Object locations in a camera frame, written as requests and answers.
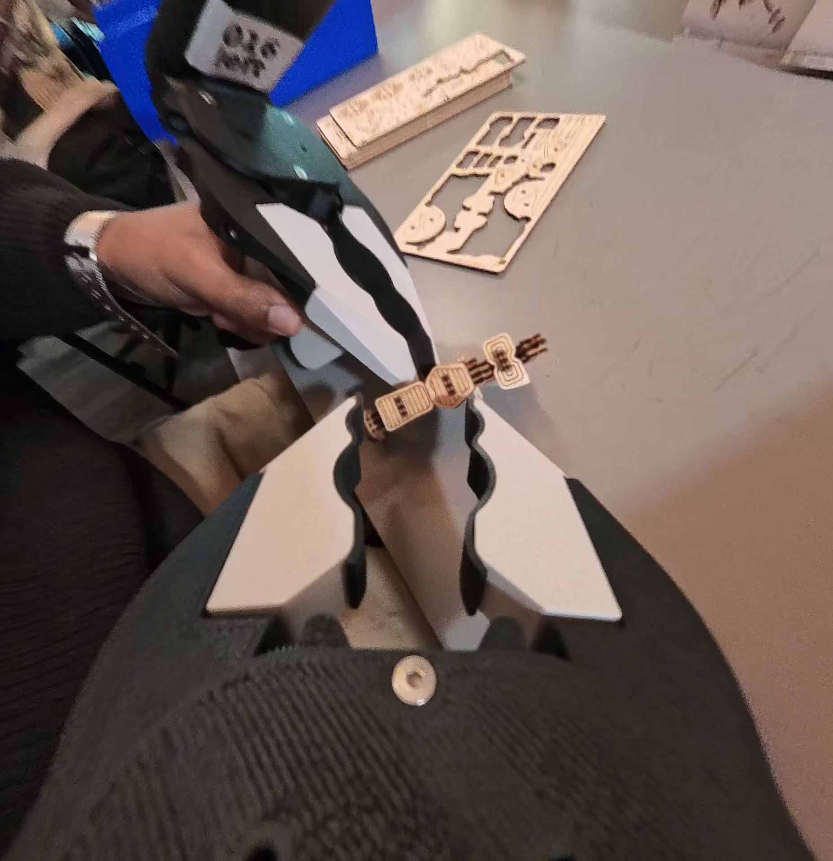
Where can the dark metal bar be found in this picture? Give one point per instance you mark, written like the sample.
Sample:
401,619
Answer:
87,377

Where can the silver wristwatch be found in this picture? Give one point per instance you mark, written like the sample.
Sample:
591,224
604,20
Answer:
87,269

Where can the blue box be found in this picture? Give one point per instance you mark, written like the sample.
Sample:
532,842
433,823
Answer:
336,54

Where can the wooden puzzle model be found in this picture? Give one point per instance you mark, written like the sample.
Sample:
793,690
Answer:
450,383

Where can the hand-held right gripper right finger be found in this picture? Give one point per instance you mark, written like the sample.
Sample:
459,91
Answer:
544,545

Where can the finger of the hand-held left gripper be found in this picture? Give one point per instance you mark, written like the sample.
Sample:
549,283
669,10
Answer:
336,303
383,255

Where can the person's left hand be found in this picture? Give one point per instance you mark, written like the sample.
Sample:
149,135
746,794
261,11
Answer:
174,262

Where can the punched-out wooden puzzle sheet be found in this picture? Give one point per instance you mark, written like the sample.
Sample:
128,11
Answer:
484,202

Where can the person's black clothing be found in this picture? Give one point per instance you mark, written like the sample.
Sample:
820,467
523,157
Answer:
53,572

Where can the stack of wooden puzzle sheets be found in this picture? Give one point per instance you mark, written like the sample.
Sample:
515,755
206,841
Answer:
416,101

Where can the white printed booklets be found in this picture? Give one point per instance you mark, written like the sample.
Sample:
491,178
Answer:
759,27

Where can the grey desk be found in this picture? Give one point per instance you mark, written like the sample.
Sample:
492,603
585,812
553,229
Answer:
692,235

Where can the person's tan trouser leg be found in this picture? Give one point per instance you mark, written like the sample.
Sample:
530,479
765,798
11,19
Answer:
228,437

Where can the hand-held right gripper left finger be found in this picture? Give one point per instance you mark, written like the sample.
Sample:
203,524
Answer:
289,538

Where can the person's left forearm black sleeve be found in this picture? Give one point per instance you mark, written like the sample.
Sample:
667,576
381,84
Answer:
26,255

